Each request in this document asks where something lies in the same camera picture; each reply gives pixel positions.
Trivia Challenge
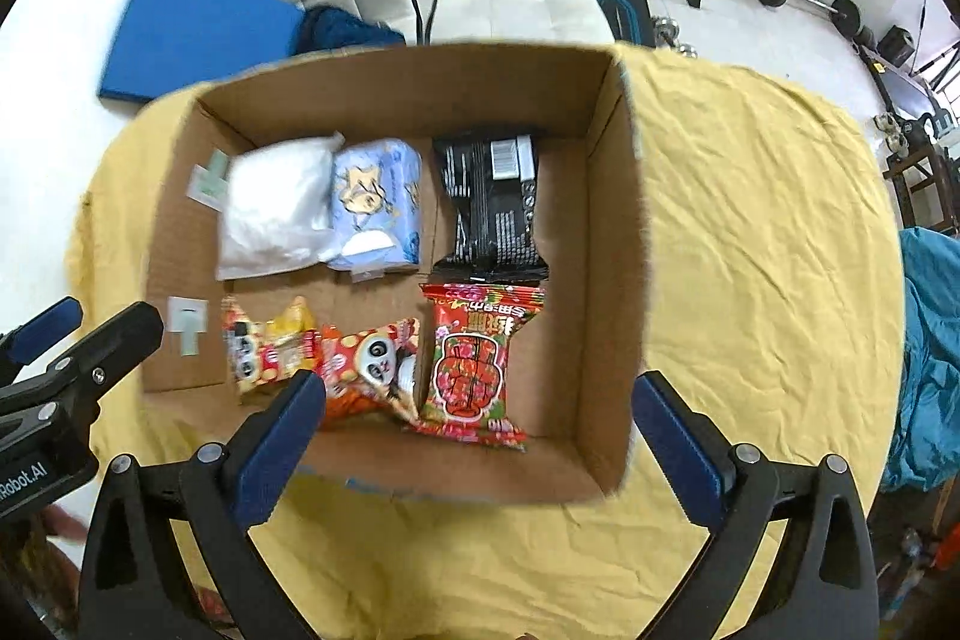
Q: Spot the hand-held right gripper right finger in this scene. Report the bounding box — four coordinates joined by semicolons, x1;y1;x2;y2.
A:
631;370;880;640

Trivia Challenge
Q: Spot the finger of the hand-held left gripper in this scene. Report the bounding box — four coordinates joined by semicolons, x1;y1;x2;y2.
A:
0;297;85;380
41;301;164;420

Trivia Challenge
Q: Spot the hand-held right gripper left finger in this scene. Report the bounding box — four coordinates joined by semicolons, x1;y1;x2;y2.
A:
79;368;329;640

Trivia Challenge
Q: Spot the yellow snack packet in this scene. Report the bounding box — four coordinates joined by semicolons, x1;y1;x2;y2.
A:
221;296;323;405

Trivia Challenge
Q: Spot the orange panda snack packet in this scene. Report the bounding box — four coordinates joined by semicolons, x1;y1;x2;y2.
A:
315;317;422;432

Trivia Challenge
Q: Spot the cardboard box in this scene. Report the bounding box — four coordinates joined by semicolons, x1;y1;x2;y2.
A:
142;40;653;507

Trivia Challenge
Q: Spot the red snack packet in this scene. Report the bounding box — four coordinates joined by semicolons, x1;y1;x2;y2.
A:
405;282;547;453

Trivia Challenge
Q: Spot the white soft packet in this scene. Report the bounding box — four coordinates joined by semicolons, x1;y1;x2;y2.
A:
216;134;346;281

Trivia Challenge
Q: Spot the light blue tissue pack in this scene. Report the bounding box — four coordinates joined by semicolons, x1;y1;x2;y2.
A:
328;139;425;275

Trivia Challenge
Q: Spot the black snack packet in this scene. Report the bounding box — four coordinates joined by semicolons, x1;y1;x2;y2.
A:
433;135;548;287

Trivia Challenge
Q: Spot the person's left hand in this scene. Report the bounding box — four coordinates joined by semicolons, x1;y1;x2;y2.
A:
41;509;87;541

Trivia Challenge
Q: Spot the yellow tablecloth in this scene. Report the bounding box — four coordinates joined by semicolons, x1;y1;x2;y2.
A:
64;44;908;640

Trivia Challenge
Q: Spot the blue blanket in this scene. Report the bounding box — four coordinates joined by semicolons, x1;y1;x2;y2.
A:
881;227;960;495

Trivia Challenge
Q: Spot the blue foam mat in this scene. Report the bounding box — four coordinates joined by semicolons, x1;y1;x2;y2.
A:
97;0;307;107

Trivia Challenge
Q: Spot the dark wooden chair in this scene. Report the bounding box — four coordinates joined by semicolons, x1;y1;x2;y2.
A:
885;126;960;236

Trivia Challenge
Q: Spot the pair of shoes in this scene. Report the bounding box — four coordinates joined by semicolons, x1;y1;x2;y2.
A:
874;113;908;150

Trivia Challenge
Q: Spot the dark blue cloth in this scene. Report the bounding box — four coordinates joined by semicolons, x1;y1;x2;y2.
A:
294;4;406;58

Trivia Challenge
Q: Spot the chrome dumbbell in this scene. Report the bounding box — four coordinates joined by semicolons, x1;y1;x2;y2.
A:
652;14;702;58

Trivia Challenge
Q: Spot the treadmill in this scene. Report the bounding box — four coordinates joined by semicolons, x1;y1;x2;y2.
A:
862;40;960;124

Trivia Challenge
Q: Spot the black box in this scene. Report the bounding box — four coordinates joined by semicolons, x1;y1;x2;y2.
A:
877;26;916;65

